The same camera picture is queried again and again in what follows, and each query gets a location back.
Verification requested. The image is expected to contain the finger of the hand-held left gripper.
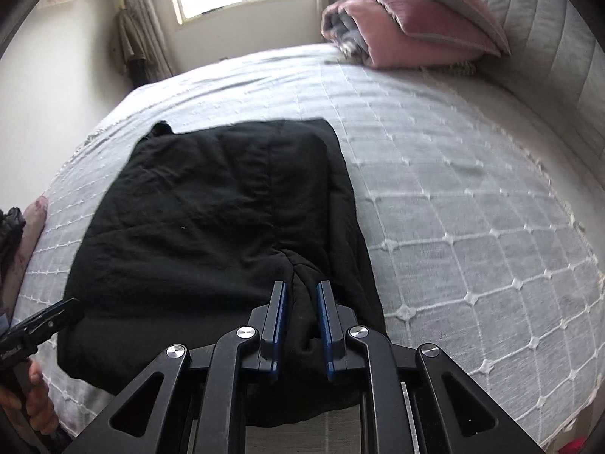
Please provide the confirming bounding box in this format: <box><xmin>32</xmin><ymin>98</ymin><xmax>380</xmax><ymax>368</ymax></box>
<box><xmin>12</xmin><ymin>297</ymin><xmax>85</xmax><ymax>342</ymax></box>

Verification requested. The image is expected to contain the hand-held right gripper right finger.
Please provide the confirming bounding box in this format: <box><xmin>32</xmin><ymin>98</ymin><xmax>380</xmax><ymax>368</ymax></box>
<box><xmin>316</xmin><ymin>280</ymin><xmax>544</xmax><ymax>454</ymax></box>

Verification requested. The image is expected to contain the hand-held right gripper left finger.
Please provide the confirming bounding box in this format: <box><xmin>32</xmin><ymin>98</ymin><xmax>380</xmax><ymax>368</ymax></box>
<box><xmin>61</xmin><ymin>280</ymin><xmax>288</xmax><ymax>454</ymax></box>

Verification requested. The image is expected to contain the black padded coat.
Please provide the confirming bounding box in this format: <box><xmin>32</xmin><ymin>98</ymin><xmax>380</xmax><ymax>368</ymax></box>
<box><xmin>57</xmin><ymin>117</ymin><xmax>391</xmax><ymax>429</ymax></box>

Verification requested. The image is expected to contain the person's left hand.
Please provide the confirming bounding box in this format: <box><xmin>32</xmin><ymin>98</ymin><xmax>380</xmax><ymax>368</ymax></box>
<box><xmin>19</xmin><ymin>358</ymin><xmax>61</xmax><ymax>438</ymax></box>

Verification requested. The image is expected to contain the dark lace cloth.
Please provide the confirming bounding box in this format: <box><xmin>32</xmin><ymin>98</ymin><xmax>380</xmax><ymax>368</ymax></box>
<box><xmin>0</xmin><ymin>205</ymin><xmax>26</xmax><ymax>294</ymax></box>

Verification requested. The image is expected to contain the bed with grey quilted bedspread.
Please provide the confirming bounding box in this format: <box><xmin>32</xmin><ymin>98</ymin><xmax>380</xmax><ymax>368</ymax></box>
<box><xmin>9</xmin><ymin>42</ymin><xmax>605</xmax><ymax>448</ymax></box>

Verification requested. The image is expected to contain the red thing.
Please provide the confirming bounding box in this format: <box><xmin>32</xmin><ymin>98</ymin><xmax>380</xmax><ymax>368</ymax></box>
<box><xmin>558</xmin><ymin>437</ymin><xmax>591</xmax><ymax>454</ymax></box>

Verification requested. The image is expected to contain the dark hanging cloth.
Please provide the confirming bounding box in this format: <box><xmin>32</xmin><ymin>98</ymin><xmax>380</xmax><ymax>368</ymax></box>
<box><xmin>110</xmin><ymin>9</ymin><xmax>152</xmax><ymax>87</ymax></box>

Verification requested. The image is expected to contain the pink folded quilt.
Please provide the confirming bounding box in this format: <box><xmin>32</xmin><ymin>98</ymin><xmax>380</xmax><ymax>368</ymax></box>
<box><xmin>320</xmin><ymin>0</ymin><xmax>504</xmax><ymax>69</ymax></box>

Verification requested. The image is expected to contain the beige curtain with hanging cloth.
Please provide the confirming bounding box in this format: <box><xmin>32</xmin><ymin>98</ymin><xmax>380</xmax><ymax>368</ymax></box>
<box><xmin>116</xmin><ymin>0</ymin><xmax>178</xmax><ymax>81</ymax></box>

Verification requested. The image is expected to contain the grey pillow with pink trim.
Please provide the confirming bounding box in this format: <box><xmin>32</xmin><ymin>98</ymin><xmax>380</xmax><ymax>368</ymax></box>
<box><xmin>375</xmin><ymin>0</ymin><xmax>512</xmax><ymax>56</ymax></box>

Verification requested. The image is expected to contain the grey padded headboard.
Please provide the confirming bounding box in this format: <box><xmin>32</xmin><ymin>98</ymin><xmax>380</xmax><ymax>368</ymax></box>
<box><xmin>425</xmin><ymin>0</ymin><xmax>602</xmax><ymax>164</ymax></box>

